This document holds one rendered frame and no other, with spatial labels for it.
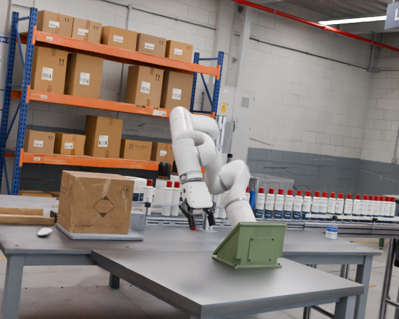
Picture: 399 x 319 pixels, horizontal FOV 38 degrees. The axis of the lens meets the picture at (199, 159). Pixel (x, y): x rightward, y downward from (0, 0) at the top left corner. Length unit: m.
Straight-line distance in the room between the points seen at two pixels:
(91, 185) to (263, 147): 7.34
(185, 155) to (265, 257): 0.75
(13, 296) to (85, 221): 0.50
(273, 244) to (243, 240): 0.17
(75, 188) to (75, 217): 0.14
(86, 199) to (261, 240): 0.85
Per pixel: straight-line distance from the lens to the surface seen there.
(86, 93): 7.14
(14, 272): 2.61
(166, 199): 3.42
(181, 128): 2.28
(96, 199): 2.85
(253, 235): 2.59
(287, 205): 3.88
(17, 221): 3.07
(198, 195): 2.09
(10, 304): 2.65
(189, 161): 2.11
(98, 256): 2.58
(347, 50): 11.53
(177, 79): 7.84
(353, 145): 11.83
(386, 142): 11.75
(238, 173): 2.82
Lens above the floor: 1.41
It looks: 3 degrees down
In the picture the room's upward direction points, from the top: 7 degrees clockwise
